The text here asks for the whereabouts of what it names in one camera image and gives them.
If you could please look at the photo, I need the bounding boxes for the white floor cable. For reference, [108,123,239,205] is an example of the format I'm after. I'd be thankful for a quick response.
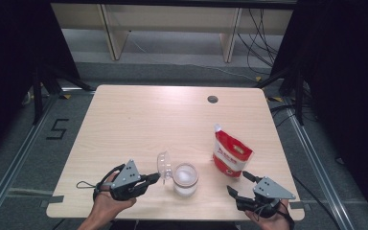
[127,32,258,82]

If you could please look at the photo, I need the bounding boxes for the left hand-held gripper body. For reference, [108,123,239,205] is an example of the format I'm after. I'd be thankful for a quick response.
[109,158,150,202]

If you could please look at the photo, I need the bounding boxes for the black wrist strap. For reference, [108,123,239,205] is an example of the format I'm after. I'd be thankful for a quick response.
[255,200,296,230]
[92,163,127,202]

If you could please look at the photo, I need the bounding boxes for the red and white spout pouch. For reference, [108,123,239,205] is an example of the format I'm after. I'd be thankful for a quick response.
[212,123,254,178]

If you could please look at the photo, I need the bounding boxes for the black metal stand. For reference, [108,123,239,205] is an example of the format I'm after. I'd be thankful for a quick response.
[253,65,306,127]
[32,63,95,126]

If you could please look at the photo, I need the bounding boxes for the clear glass jar with lid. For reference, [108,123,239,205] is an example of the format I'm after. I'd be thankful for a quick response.
[156,150,200,197]

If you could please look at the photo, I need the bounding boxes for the black floor cables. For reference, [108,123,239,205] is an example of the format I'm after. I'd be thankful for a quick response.
[269,103,317,128]

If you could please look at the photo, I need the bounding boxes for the aluminium floor rail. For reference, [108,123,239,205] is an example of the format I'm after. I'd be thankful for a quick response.
[282,102,346,230]
[0,94,60,223]

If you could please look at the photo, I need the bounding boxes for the beige wooden shelf unit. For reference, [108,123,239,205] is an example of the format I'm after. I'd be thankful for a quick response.
[51,3,294,64]

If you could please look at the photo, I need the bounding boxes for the black hanging cables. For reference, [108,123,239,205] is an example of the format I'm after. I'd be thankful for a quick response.
[236,8,281,76]

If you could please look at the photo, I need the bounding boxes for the person's left hand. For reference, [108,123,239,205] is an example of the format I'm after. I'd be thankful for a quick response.
[89,180,138,228]

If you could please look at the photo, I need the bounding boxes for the person's right hand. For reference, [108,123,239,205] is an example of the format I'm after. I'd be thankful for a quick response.
[244,199,293,230]

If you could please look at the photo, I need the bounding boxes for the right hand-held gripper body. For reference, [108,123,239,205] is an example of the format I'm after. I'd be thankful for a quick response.
[236,176,297,219]

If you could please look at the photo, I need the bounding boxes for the grey cord loop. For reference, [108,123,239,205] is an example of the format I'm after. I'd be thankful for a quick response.
[76,180,102,190]

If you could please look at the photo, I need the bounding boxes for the long black floor cable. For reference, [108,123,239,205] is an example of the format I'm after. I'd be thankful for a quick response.
[291,175,344,230]

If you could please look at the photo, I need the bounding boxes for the black curtain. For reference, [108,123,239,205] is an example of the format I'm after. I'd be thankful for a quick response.
[269,0,368,229]
[0,0,81,164]

